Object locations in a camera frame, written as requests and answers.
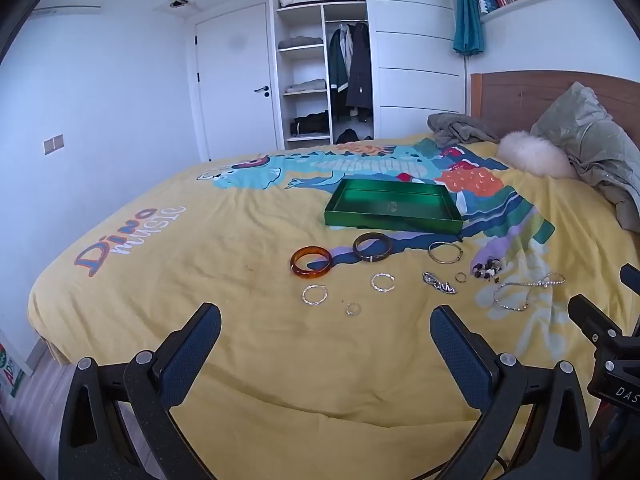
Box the grey sweater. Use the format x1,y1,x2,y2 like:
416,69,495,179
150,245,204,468
426,112,501,150

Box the green printed box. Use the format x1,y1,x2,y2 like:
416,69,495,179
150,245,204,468
0,342,26,397

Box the hanging green white jacket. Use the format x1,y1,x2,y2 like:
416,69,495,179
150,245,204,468
327,24,353,121

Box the green tray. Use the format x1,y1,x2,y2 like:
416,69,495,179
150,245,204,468
323,178,465,235

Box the amber bangle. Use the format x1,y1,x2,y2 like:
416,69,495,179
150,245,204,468
290,245,333,280

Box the white wardrobe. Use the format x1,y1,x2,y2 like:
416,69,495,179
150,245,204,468
270,0,468,151

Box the folded grey clothes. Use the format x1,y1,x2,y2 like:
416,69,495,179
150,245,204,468
278,36,323,51

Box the yellow dinosaur print duvet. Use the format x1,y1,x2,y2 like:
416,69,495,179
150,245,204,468
27,132,640,480

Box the dark brown bangle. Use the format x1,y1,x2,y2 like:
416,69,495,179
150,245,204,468
352,232,392,263

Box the hanging dark coat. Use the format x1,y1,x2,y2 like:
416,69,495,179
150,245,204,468
346,21,373,123

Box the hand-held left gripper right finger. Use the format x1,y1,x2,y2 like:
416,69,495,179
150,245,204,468
429,304,601,480

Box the folded light clothes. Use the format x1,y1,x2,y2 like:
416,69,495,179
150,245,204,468
284,79,327,94

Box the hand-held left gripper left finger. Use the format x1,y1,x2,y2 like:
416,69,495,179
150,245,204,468
59,302,222,480

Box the silver bangle with charm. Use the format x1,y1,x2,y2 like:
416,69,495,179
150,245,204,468
428,241,464,265

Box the grey green jacket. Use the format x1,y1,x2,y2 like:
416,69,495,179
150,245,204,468
530,81,640,233

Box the silver green wristwatch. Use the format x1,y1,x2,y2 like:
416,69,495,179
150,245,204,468
422,271,457,295

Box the white door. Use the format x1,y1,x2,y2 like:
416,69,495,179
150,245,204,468
194,2,281,163

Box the wooden headboard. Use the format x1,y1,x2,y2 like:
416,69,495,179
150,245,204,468
470,71,640,136

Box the white fluffy pillow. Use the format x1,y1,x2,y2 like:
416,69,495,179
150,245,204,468
496,131,578,180

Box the dark bead bracelet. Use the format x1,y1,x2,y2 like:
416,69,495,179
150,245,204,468
470,258,507,283

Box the teal curtain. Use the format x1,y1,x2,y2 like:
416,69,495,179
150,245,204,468
451,0,485,55

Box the silver bead chain necklace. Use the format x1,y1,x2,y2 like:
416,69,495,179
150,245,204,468
492,272,567,312

